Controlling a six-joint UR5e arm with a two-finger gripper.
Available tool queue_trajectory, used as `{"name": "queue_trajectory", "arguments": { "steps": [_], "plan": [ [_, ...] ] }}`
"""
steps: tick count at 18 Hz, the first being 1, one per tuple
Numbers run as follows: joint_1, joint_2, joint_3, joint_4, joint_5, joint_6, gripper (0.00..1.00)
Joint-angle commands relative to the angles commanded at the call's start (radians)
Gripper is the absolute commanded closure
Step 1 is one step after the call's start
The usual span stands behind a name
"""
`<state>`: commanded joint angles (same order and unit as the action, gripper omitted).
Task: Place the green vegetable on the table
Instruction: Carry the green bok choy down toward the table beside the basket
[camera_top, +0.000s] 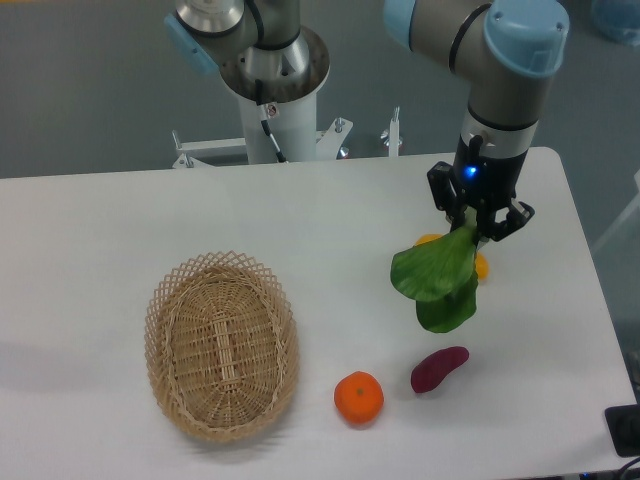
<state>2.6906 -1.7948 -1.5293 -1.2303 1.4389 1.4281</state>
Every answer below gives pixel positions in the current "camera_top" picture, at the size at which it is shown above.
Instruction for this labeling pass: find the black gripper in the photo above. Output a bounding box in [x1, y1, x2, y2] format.
[426, 138, 535, 243]

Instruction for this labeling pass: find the green leafy bok choy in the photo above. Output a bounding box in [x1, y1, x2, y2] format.
[390, 221, 479, 334]

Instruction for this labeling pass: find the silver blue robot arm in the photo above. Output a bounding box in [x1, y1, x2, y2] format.
[164, 1, 570, 242]

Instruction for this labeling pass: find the yellow mango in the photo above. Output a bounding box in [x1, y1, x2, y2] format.
[414, 234, 490, 281]

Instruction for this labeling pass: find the purple sweet potato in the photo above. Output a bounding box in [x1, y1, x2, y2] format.
[410, 346, 470, 394]

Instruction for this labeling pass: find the orange tangerine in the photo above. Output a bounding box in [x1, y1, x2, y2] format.
[334, 371, 385, 425]

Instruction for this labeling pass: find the blue plastic bag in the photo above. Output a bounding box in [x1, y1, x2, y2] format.
[590, 0, 639, 47]

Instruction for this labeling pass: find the black device at edge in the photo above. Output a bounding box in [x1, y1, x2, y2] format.
[604, 404, 639, 458]

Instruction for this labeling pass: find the woven wicker basket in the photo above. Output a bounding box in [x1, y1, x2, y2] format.
[144, 251, 299, 443]

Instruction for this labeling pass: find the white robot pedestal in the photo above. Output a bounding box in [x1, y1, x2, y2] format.
[165, 16, 353, 168]

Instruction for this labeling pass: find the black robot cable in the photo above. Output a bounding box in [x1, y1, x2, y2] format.
[253, 78, 289, 164]

